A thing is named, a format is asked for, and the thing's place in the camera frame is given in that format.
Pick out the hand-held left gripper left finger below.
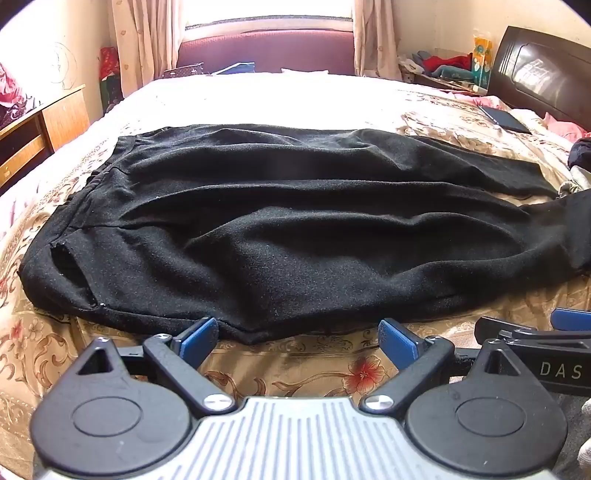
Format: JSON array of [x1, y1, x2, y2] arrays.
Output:
[[75, 317, 237, 416]]

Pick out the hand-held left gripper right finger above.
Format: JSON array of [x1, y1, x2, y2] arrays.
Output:
[[360, 318, 532, 415]]

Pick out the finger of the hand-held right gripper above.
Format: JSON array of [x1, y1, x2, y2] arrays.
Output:
[[512, 308, 591, 347], [475, 316, 555, 343]]

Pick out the black pants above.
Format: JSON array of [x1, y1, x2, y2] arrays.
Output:
[[18, 122, 591, 345]]

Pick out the beige folded cloth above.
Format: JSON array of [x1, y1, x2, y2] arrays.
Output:
[[556, 165, 591, 200]]

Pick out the coral pink cloth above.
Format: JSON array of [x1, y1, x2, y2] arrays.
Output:
[[544, 112, 591, 142]]

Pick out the dark wooden headboard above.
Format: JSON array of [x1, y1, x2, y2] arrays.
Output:
[[487, 25, 591, 136]]

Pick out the wooden TV cabinet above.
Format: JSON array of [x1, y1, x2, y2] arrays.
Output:
[[0, 85, 91, 195]]

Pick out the pile of colourful clothes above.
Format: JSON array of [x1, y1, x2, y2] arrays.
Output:
[[399, 48, 476, 91]]

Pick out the dark patterned box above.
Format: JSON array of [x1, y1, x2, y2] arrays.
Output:
[[161, 66, 205, 80]]

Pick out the blue flat item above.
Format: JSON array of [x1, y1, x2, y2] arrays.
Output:
[[215, 62, 256, 76]]

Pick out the red and green bag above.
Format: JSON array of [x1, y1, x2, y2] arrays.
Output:
[[99, 46, 123, 114]]

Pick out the maroon sofa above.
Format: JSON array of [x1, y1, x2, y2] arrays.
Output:
[[177, 30, 357, 75]]

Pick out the beige curtain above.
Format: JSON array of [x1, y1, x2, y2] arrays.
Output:
[[111, 0, 188, 99], [353, 0, 403, 80]]

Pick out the pink patterned cloth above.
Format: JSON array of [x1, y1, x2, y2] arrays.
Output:
[[0, 62, 37, 131]]

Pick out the window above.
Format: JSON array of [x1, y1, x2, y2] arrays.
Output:
[[185, 0, 355, 32]]

